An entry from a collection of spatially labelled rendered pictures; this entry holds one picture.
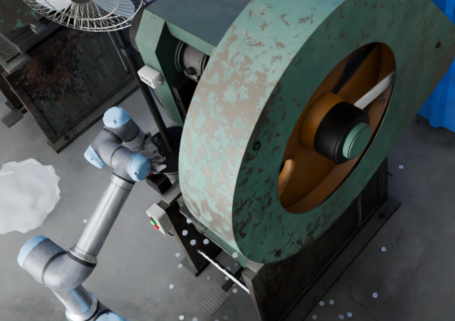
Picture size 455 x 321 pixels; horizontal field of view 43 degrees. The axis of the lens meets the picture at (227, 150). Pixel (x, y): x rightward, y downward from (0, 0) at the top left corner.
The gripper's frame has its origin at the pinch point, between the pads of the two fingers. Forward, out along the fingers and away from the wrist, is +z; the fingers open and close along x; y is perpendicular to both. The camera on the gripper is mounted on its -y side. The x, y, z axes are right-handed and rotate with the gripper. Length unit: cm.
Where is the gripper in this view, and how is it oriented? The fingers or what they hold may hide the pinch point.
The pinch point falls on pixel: (156, 170)
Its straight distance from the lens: 210.1
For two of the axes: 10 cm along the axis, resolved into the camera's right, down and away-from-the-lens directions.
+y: 9.2, -3.2, -2.0
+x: -1.5, -7.9, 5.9
